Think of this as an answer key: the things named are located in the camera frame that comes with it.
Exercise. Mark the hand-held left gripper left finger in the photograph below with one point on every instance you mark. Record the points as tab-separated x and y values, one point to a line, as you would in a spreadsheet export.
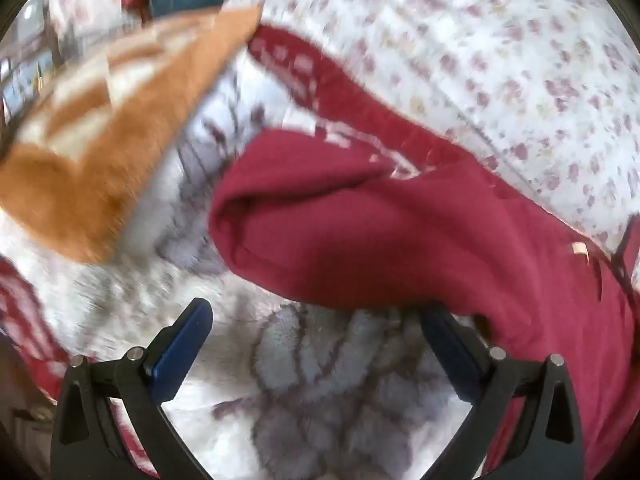
182	350

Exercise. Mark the red and white patterned blanket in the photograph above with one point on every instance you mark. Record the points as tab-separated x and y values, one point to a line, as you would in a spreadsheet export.
300	400

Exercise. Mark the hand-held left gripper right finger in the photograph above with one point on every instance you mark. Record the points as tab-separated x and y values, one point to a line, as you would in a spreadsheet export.
452	357

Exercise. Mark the dark red garment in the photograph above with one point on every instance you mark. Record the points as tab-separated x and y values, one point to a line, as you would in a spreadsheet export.
390	240

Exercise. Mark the cluttered shelf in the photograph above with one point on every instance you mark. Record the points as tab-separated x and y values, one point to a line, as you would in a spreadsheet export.
27	60

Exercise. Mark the white floral bed sheet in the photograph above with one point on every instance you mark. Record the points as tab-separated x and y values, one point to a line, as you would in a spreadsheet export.
475	50

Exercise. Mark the orange and white patterned cloth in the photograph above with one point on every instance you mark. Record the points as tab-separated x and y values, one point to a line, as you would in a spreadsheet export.
100	160

